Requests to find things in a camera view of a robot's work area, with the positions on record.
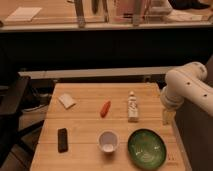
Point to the pale yellow gripper tip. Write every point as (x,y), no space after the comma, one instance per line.
(168,116)

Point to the black eraser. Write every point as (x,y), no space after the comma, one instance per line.
(62,140)

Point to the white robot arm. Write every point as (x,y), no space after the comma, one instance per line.
(186,82)

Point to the white tube bottle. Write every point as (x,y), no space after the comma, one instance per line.
(132,108)

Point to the green glass bowl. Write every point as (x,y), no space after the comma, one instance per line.
(146,149)

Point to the long grey shelf bar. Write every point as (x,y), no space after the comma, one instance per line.
(55,74)

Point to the white paper cup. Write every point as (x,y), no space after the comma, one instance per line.
(108,142)

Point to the black chair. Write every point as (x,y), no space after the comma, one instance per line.
(9,115)

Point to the white paper sheet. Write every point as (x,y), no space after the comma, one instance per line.
(23,14)

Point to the metal stand post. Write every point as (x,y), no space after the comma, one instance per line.
(80,13)

